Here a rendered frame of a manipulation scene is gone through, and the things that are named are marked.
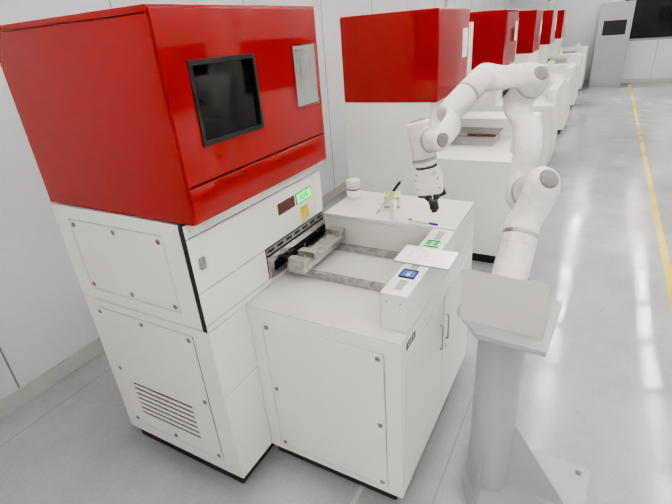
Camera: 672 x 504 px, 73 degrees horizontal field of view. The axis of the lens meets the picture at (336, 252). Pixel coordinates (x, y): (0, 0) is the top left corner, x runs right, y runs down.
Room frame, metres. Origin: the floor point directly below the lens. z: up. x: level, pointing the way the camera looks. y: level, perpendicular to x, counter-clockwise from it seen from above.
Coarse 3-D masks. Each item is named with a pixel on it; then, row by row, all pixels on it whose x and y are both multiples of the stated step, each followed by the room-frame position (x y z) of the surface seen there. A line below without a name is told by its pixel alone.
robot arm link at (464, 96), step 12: (468, 84) 1.69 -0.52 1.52; (456, 96) 1.66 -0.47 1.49; (468, 96) 1.66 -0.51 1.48; (444, 108) 1.61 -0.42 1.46; (456, 108) 1.62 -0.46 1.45; (468, 108) 1.66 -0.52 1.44; (444, 120) 1.53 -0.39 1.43; (456, 120) 1.54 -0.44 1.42; (432, 132) 1.51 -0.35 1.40; (444, 132) 1.50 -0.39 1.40; (456, 132) 1.53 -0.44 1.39; (432, 144) 1.49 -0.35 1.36; (444, 144) 1.49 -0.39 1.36
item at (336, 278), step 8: (312, 272) 1.63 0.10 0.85; (320, 272) 1.62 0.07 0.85; (328, 272) 1.61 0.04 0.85; (328, 280) 1.59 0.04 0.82; (336, 280) 1.57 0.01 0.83; (344, 280) 1.55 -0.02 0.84; (352, 280) 1.54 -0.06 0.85; (360, 280) 1.52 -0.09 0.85; (368, 280) 1.52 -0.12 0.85; (368, 288) 1.50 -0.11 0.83; (376, 288) 1.48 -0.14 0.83
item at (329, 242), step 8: (320, 240) 1.87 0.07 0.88; (328, 240) 1.86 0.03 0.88; (336, 240) 1.85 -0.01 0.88; (312, 248) 1.79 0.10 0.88; (320, 248) 1.78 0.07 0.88; (328, 248) 1.78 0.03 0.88; (320, 256) 1.72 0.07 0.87; (288, 264) 1.65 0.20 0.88; (312, 264) 1.66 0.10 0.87; (296, 272) 1.63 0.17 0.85; (304, 272) 1.61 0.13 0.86
